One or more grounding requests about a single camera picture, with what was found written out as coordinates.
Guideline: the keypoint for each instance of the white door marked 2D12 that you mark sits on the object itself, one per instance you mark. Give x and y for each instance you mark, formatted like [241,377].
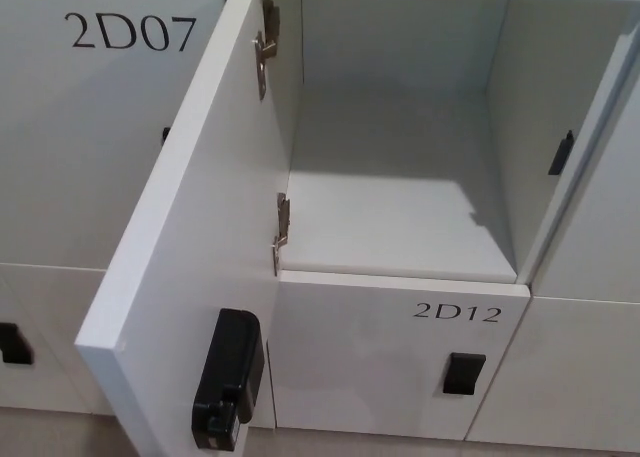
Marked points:
[380,357]

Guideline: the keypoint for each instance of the long metal door hinge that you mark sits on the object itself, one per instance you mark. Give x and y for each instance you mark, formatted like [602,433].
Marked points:
[267,47]

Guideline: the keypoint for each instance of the white plain cabinet door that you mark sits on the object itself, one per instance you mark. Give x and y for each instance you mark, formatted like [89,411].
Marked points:
[595,202]
[565,377]

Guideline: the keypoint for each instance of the black electronic lock box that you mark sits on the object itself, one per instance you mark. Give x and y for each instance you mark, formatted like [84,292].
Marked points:
[231,372]

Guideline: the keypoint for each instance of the black lock strike plate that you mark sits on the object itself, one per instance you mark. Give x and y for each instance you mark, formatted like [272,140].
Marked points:
[560,153]

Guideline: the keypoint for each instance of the short metal door hinge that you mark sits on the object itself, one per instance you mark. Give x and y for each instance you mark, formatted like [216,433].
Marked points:
[281,232]

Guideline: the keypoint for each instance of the white open cabinet compartment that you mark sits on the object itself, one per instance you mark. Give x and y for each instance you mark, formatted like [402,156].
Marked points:
[400,142]

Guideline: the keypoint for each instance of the white unmarked cabinet door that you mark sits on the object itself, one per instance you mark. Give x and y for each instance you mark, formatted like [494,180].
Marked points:
[45,337]

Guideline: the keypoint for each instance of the white door marked 2D07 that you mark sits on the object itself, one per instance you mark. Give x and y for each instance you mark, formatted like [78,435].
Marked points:
[75,142]

